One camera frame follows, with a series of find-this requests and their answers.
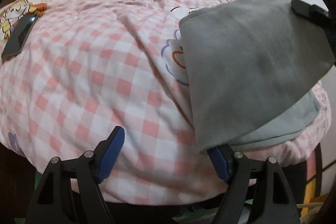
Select grey pants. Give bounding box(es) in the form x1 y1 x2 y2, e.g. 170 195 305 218
179 0 335 152

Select pink checkered bed sheet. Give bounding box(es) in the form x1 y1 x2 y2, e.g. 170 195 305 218
0 0 332 206

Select black smartphone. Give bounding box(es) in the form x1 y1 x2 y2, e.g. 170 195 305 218
1 14 39 61

